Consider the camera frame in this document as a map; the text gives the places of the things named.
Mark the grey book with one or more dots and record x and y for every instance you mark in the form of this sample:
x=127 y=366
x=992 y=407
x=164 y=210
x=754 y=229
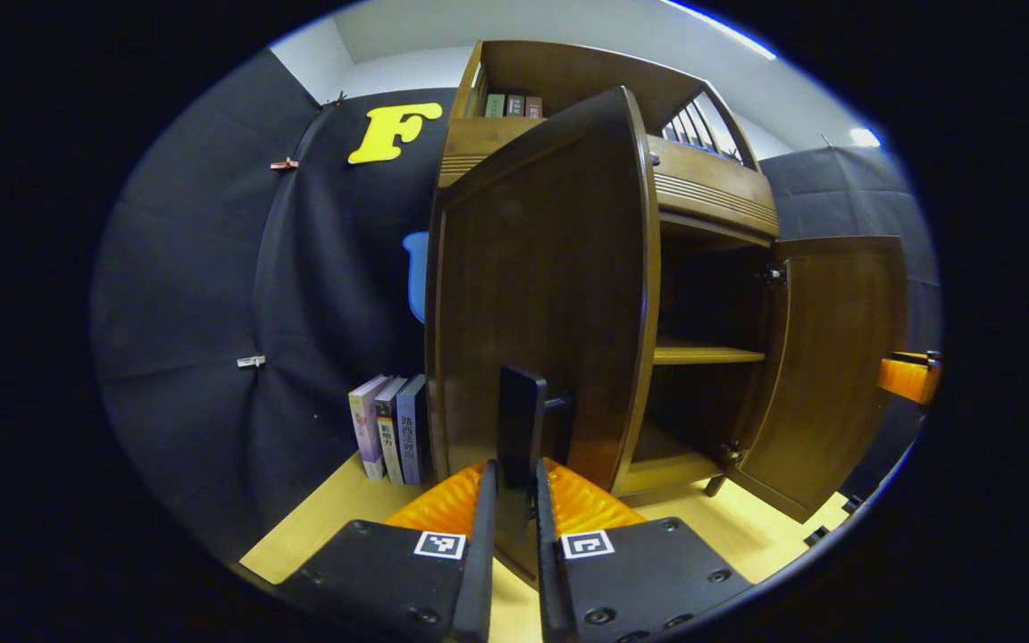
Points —
x=515 y=106

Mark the blue-grey book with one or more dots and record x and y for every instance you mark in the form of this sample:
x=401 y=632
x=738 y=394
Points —
x=411 y=433

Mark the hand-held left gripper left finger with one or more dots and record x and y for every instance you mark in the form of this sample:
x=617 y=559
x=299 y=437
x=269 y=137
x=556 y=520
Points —
x=479 y=580

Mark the green book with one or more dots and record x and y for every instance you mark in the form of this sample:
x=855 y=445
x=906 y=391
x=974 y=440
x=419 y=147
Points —
x=495 y=105

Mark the orange clip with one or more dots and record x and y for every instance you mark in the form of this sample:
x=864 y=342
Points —
x=284 y=163

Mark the wooden inner cabinet shelf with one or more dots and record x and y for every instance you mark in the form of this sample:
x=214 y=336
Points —
x=702 y=354

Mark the wooden shoe cabinet door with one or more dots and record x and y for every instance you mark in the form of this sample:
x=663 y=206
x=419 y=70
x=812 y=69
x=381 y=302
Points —
x=836 y=357
x=550 y=268

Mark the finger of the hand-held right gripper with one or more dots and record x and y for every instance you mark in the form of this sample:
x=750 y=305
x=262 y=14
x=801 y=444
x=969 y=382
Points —
x=907 y=379

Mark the black clip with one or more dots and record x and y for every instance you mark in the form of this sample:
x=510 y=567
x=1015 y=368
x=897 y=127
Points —
x=334 y=100

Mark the silver clip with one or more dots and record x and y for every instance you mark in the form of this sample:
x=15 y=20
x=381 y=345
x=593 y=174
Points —
x=251 y=361

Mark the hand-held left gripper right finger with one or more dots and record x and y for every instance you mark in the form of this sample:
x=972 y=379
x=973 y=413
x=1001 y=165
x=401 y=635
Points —
x=552 y=589

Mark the wooden cabinet drawer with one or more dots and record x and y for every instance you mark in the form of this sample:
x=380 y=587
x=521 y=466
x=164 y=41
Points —
x=711 y=183

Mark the small ceiling light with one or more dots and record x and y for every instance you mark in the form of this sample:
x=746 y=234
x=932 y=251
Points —
x=865 y=137

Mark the black backdrop cloth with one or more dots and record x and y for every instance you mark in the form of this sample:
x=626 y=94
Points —
x=202 y=286

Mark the brown book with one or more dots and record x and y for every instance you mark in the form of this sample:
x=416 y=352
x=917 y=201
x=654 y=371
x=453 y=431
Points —
x=533 y=107

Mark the pale purple book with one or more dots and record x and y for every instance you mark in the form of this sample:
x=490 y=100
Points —
x=367 y=429

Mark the wooden double-door shoe cabinet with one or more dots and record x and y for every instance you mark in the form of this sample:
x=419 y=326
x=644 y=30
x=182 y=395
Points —
x=568 y=76

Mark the dark book with orange spine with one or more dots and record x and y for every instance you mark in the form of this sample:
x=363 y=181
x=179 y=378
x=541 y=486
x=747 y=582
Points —
x=389 y=438

